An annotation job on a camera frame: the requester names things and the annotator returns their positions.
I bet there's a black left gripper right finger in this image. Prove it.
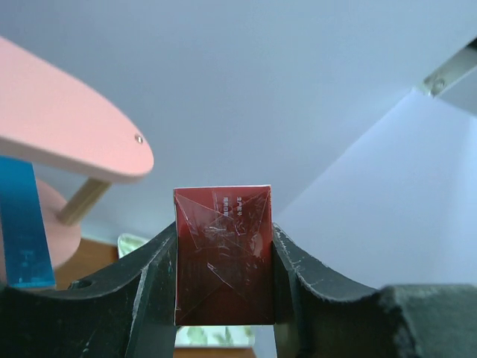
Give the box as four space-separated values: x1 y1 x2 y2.
273 225 476 357

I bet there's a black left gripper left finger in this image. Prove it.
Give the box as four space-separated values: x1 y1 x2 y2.
1 224 177 358

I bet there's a red toothpaste box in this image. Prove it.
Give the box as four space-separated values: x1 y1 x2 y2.
174 185 274 326

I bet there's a blue toothpaste box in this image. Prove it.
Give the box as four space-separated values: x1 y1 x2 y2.
1 157 55 289

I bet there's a pink three-tier shelf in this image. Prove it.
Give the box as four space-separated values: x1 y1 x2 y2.
1 39 154 284

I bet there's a floral serving tray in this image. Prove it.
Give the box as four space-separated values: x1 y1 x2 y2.
117 233 256 348

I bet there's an aluminium frame rail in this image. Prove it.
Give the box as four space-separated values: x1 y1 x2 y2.
420 39 476 97

